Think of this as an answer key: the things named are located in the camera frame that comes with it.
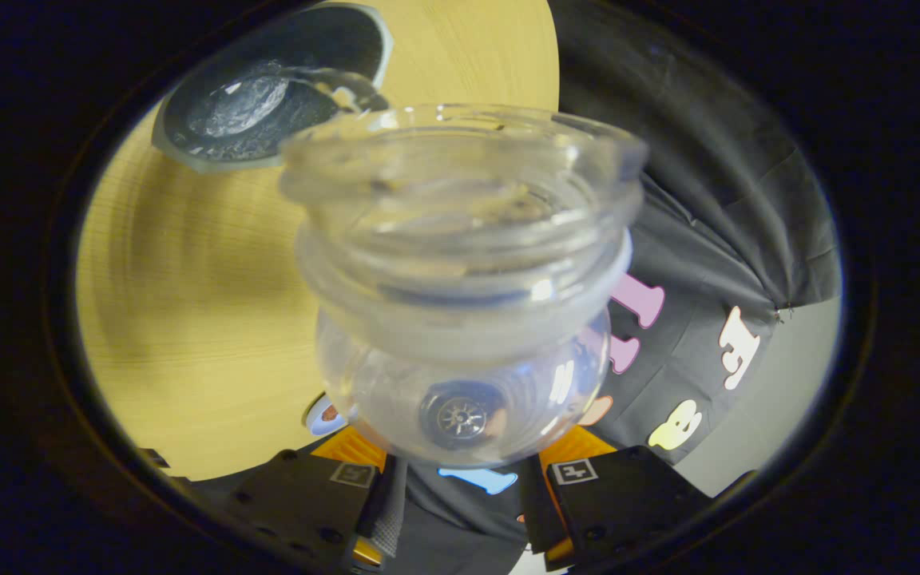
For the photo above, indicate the grey cup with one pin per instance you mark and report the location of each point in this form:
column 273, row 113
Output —
column 212, row 128

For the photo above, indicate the wooden table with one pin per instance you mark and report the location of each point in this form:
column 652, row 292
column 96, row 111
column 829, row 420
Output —
column 188, row 319

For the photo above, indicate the clear plastic juice bottle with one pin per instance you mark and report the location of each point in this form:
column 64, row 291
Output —
column 468, row 319

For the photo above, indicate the brown meat piece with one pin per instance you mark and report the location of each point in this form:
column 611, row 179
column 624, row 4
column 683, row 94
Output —
column 329, row 413

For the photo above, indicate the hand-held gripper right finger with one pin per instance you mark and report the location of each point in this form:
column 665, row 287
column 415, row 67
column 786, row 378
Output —
column 536, row 507

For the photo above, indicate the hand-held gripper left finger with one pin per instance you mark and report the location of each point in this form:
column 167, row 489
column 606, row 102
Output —
column 386, row 511

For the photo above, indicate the blue plate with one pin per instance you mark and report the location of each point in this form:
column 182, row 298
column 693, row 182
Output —
column 315, row 422

